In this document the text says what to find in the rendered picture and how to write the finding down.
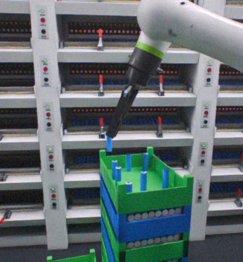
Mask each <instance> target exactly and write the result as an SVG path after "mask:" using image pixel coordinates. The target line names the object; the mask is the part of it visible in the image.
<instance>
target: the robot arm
mask: <svg viewBox="0 0 243 262"><path fill-rule="evenodd" d="M137 23H138V25H139V27H140V28H141V34H140V36H139V38H138V41H137V43H136V45H135V48H134V50H133V53H132V55H129V57H130V60H129V62H128V63H129V65H131V66H132V67H129V69H128V70H127V72H126V75H125V78H126V79H128V80H130V82H129V84H128V85H126V86H125V88H124V90H122V93H121V96H120V99H119V102H118V103H117V106H116V109H115V111H114V114H113V115H112V117H113V119H112V121H111V124H110V126H109V128H108V130H107V132H106V134H105V135H106V136H109V137H110V138H111V139H114V137H116V135H117V133H118V132H119V129H120V127H121V125H122V123H123V120H126V118H125V116H126V115H127V113H128V112H129V110H130V108H131V105H132V103H133V101H134V99H135V98H136V95H137V94H138V93H139V90H138V89H139V86H140V85H142V86H143V87H146V86H147V84H148V83H149V81H150V78H151V76H150V75H153V76H154V75H155V74H157V72H161V73H162V72H163V70H162V69H160V68H159V67H160V64H161V62H162V59H163V57H164V55H165V53H166V51H167V49H168V48H169V46H170V44H171V43H174V44H176V45H178V46H181V47H184V48H188V49H191V50H193V51H196V52H200V53H202V54H204V55H206V56H208V57H211V58H214V59H216V60H218V61H220V62H223V63H225V64H227V65H228V66H230V67H232V68H234V69H237V70H239V71H241V72H243V24H241V23H238V22H236V21H233V20H231V19H229V18H226V17H223V16H221V15H218V14H215V13H213V12H211V11H208V10H206V9H204V8H202V7H200V6H198V5H196V4H194V3H192V2H190V1H188V0H141V2H140V3H139V5H138V8H137Z"/></svg>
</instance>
